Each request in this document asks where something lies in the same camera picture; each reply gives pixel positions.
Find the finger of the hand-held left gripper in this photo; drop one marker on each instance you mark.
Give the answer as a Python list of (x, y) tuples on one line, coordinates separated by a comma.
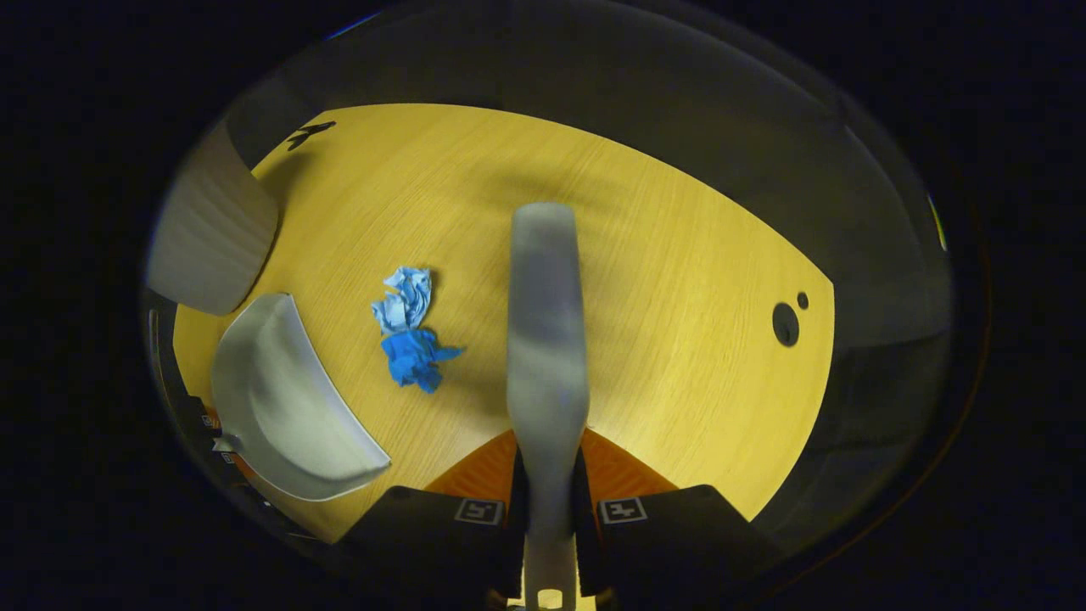
[(199, 420), (242, 484)]

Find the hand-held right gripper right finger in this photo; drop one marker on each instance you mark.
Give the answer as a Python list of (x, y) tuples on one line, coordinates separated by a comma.
[(670, 547)]

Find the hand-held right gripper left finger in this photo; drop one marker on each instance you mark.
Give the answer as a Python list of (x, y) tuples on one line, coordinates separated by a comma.
[(441, 547)]

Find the white dustpan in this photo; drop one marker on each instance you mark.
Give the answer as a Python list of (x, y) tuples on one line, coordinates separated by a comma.
[(280, 399)]

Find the grey garbage bin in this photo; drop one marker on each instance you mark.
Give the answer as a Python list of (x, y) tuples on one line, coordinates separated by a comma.
[(212, 238)]

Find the dark blue paper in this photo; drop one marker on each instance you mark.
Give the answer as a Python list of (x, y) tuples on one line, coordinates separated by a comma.
[(411, 356)]

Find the light blue paper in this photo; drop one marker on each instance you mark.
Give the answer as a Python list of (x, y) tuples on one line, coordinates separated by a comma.
[(405, 301)]

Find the wooden desktop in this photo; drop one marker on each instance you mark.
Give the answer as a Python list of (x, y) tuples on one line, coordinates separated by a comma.
[(679, 255)]

